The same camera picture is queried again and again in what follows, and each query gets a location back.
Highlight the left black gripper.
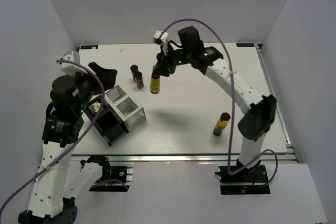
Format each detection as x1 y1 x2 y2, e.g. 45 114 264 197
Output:
68 61 117 114

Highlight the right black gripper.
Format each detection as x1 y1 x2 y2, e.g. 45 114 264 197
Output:
152 44 191 78

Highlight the yellow label brown bottle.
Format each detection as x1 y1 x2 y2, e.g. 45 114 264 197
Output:
150 75 160 94

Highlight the white bottle yellow lid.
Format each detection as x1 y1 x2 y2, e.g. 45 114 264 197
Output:
91 102 101 113

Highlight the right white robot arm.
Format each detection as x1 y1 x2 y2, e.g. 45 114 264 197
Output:
152 26 277 182

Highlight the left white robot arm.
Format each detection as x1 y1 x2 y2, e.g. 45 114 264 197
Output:
18 62 118 223

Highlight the black cap spice jar front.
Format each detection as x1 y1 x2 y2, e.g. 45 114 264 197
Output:
134 71 144 89

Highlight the black cap spice jar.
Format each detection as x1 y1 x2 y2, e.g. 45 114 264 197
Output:
134 71 144 89
130 65 139 82

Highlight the black cap spice jar rear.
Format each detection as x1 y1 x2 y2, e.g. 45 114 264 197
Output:
130 65 139 82

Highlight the left blue corner sticker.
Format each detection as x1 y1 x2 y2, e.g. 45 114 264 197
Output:
80 45 98 50

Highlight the black organizer box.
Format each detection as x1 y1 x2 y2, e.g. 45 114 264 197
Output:
85 95 129 146

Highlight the yellow band spice bottle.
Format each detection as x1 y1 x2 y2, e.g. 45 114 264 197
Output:
213 112 231 136

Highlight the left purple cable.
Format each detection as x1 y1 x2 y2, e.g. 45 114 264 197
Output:
0 60 129 210

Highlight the purple cable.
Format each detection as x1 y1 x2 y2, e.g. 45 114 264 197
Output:
0 60 129 210
162 18 279 185

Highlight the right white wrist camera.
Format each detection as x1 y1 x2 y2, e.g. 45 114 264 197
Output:
153 30 169 55

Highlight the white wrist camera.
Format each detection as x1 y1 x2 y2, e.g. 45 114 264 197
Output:
153 30 169 55
56 50 81 77

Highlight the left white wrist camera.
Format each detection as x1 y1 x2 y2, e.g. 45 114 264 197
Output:
56 50 81 77

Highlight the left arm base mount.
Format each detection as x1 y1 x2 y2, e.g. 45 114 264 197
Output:
80 155 130 193

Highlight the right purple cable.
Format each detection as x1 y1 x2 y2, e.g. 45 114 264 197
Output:
162 18 279 185

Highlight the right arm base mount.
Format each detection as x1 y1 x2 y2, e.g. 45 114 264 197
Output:
215 165 270 195

